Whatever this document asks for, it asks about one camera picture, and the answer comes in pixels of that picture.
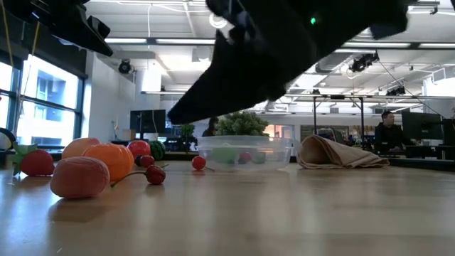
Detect orange tangerine toy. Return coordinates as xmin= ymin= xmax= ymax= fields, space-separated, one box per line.
xmin=82 ymin=142 xmax=135 ymax=183

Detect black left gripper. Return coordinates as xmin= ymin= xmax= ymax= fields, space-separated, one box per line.
xmin=6 ymin=0 xmax=114 ymax=58

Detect round black ceiling spotlight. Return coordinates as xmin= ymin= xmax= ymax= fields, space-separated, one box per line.
xmin=117 ymin=59 xmax=133 ymax=75

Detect black camera on rail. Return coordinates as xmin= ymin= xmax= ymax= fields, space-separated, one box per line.
xmin=385 ymin=85 xmax=407 ymax=97
xmin=348 ymin=50 xmax=380 ymax=74

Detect person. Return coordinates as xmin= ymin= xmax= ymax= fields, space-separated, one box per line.
xmin=373 ymin=110 xmax=415 ymax=154
xmin=201 ymin=116 xmax=220 ymax=138

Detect potted green succulent plant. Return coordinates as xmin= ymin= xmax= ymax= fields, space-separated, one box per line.
xmin=215 ymin=110 xmax=270 ymax=137

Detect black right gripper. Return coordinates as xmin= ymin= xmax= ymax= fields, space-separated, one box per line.
xmin=167 ymin=0 xmax=321 ymax=124

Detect green apple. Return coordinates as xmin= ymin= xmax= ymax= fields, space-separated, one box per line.
xmin=210 ymin=147 xmax=238 ymax=166

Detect black metal stand frame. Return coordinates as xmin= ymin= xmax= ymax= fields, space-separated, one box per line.
xmin=311 ymin=94 xmax=365 ymax=135

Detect dark red cherry with stem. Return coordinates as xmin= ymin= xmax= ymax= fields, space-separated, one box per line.
xmin=109 ymin=163 xmax=170 ymax=188

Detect red cherry tomato green stem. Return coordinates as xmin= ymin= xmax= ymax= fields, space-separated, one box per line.
xmin=191 ymin=155 xmax=216 ymax=172

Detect black long table edge rail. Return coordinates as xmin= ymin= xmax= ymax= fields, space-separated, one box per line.
xmin=0 ymin=148 xmax=455 ymax=172

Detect clear plastic tupperware container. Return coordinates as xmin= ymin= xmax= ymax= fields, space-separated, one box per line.
xmin=196 ymin=134 xmax=294 ymax=172

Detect small striped watermelon toy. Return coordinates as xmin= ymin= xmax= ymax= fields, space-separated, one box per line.
xmin=149 ymin=140 xmax=166 ymax=161

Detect small background potted plant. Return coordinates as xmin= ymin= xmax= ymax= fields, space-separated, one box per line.
xmin=179 ymin=123 xmax=196 ymax=143

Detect folded beige cloth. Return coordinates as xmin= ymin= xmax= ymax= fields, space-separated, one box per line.
xmin=296 ymin=134 xmax=391 ymax=170

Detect white cable coil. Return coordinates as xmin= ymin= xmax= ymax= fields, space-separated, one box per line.
xmin=208 ymin=13 xmax=228 ymax=30

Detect large glass window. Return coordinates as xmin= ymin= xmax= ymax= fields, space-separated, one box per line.
xmin=0 ymin=53 xmax=86 ymax=150

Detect yellow hanging cable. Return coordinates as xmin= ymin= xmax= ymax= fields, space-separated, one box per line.
xmin=0 ymin=0 xmax=15 ymax=68
xmin=31 ymin=21 xmax=40 ymax=56

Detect black curved hoop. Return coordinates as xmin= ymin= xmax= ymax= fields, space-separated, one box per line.
xmin=0 ymin=127 xmax=18 ymax=151

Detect pink fuzzy peach toy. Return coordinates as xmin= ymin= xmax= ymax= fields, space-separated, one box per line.
xmin=49 ymin=156 xmax=111 ymax=199

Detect red strawberry green leaves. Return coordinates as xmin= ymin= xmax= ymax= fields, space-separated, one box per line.
xmin=9 ymin=142 xmax=56 ymax=178

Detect smooth orange-pink peach toy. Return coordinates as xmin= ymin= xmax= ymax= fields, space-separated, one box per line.
xmin=61 ymin=137 xmax=103 ymax=160

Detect black computer monitor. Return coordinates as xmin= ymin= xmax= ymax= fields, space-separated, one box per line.
xmin=402 ymin=111 xmax=444 ymax=141
xmin=442 ymin=118 xmax=455 ymax=146
xmin=129 ymin=109 xmax=167 ymax=134

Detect overhead beam with light strips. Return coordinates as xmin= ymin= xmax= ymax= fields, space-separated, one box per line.
xmin=102 ymin=35 xmax=455 ymax=50

